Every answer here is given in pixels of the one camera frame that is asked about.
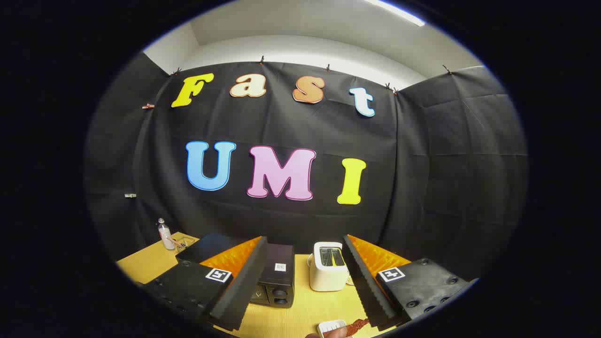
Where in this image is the white pop-up toaster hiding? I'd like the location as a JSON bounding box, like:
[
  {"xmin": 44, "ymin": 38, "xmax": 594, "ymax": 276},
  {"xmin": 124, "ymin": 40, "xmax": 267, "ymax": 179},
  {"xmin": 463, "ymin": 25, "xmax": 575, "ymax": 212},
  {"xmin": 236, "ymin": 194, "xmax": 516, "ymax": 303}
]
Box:
[{"xmin": 308, "ymin": 242, "xmax": 350, "ymax": 292}]

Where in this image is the brown meat piece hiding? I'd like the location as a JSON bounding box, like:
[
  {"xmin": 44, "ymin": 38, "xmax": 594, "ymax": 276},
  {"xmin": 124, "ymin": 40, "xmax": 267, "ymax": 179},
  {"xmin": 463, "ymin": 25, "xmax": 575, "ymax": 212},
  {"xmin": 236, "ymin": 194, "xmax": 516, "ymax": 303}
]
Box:
[{"xmin": 345, "ymin": 318, "xmax": 370, "ymax": 337}]

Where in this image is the clear plastic bottle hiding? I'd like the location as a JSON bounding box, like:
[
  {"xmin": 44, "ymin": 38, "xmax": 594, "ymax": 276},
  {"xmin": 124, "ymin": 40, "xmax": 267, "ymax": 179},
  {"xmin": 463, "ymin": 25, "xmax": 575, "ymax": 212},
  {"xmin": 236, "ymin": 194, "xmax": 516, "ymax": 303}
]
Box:
[{"xmin": 158, "ymin": 218, "xmax": 175, "ymax": 250}]

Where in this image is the white ribbed dish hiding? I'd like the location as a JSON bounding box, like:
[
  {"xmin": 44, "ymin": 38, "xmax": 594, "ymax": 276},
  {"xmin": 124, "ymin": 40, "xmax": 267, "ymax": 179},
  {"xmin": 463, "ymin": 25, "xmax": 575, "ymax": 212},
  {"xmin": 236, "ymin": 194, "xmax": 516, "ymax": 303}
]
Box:
[{"xmin": 317, "ymin": 320, "xmax": 349, "ymax": 338}]

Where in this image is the black toaster oven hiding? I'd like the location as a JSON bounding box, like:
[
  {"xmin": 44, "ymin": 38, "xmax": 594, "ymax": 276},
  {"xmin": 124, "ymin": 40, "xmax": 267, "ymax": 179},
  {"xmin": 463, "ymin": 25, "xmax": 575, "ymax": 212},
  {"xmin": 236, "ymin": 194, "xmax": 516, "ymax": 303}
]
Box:
[{"xmin": 176, "ymin": 233, "xmax": 296, "ymax": 309}]

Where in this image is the black backdrop cloth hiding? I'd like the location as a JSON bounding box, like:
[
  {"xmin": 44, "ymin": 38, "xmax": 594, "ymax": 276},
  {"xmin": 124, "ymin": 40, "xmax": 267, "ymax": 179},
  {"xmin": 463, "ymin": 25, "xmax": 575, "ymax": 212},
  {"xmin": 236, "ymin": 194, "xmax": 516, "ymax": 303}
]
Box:
[{"xmin": 85, "ymin": 52, "xmax": 529, "ymax": 282}]

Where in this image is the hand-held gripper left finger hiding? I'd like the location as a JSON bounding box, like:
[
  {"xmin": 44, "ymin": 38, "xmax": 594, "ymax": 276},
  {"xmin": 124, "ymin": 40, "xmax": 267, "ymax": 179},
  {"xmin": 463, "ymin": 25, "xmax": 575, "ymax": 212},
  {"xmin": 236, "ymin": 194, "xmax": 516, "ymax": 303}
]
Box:
[{"xmin": 141, "ymin": 236, "xmax": 268, "ymax": 331}]

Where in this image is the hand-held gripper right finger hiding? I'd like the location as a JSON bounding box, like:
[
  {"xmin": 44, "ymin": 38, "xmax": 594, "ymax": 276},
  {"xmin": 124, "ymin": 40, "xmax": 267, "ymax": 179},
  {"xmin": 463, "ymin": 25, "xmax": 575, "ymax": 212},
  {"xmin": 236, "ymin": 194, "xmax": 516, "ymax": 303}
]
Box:
[{"xmin": 342, "ymin": 235, "xmax": 472, "ymax": 331}]

